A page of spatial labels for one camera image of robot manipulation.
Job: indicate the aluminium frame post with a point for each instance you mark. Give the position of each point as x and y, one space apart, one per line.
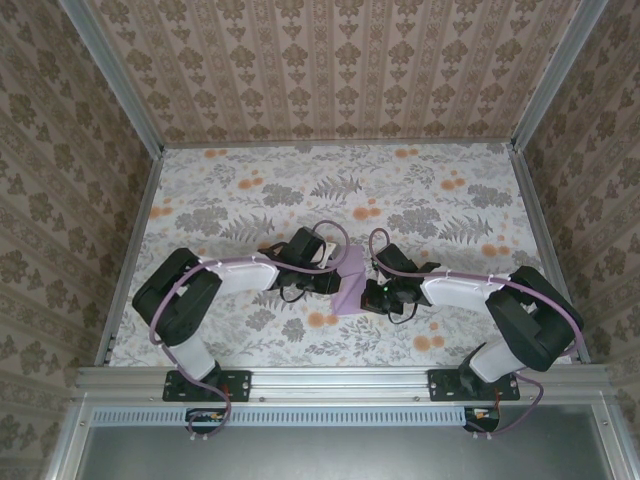
115 80
555 80

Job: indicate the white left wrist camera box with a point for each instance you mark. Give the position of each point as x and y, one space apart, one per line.
330 254

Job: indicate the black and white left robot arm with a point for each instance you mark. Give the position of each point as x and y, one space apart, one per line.
180 300

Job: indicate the aluminium mounting rail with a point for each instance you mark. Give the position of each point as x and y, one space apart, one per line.
340 382

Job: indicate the grey metal sheet panel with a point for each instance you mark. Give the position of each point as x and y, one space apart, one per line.
340 455

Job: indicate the floral patterned table cover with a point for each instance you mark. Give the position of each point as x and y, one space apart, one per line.
350 190

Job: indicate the aluminium table side rail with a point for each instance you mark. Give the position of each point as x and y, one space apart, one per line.
135 240
545 220

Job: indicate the purple square paper sheet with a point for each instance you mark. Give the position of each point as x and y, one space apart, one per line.
350 295

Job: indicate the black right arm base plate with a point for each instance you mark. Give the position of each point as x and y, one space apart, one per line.
445 385

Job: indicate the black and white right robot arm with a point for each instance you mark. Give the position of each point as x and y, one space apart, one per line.
530 320

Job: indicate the black connector board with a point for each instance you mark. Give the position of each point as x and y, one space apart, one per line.
207 417
482 416

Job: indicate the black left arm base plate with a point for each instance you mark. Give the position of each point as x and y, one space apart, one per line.
235 385

